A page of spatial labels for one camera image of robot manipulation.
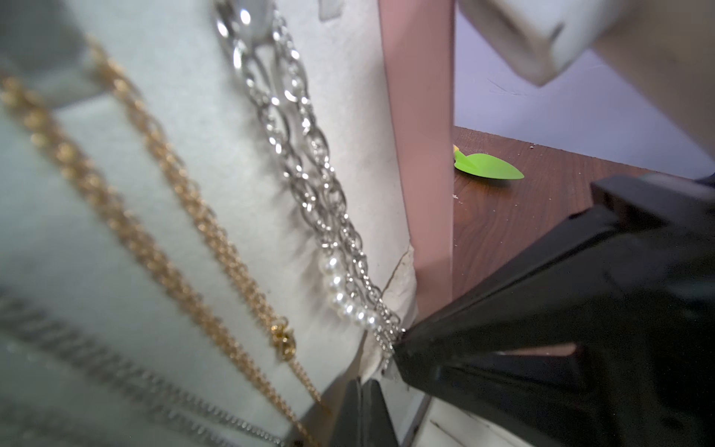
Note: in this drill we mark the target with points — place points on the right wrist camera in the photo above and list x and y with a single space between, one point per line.
665 49

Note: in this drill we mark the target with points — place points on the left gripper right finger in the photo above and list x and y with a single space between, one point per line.
377 427

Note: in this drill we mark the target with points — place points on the pink jewelry box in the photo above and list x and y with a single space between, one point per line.
105 237

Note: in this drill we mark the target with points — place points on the green shovel yellow handle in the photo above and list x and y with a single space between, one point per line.
485 166

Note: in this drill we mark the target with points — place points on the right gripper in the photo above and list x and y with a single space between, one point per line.
654 200

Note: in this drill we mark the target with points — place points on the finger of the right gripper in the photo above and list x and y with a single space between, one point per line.
600 334

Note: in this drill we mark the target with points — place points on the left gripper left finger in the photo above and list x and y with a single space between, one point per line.
347 431

